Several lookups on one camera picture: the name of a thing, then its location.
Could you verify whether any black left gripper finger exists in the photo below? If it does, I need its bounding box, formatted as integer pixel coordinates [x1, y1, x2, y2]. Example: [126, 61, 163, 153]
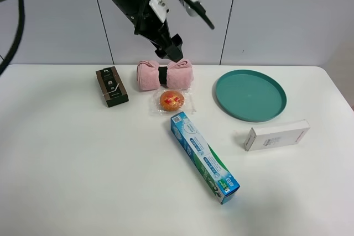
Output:
[165, 34, 184, 62]

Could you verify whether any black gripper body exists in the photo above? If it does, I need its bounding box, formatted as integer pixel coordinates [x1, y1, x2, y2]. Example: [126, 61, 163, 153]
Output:
[124, 4, 170, 48]

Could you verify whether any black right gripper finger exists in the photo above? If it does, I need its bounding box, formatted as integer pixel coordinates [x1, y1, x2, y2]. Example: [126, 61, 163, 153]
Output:
[155, 47, 170, 59]

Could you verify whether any pink towel black band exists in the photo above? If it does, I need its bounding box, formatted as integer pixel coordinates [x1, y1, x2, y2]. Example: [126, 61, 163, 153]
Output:
[137, 60, 194, 91]

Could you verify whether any wrapped orange pastry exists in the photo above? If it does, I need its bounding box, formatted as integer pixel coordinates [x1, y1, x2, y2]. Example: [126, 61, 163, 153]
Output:
[149, 88, 196, 116]

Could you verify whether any dark brown coffee capsule box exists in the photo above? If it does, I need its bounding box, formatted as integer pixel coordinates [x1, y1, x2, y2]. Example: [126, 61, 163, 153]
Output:
[96, 66, 129, 108]

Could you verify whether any teal round plate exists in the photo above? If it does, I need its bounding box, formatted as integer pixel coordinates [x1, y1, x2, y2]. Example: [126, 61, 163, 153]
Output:
[215, 70, 287, 123]

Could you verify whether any blue green toothpaste box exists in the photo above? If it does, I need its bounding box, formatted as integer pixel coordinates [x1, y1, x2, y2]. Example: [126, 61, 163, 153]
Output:
[170, 112, 240, 204]

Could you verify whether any white rectangular carton box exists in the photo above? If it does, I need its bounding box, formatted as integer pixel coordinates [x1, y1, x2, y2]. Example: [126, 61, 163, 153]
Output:
[244, 120, 310, 151]

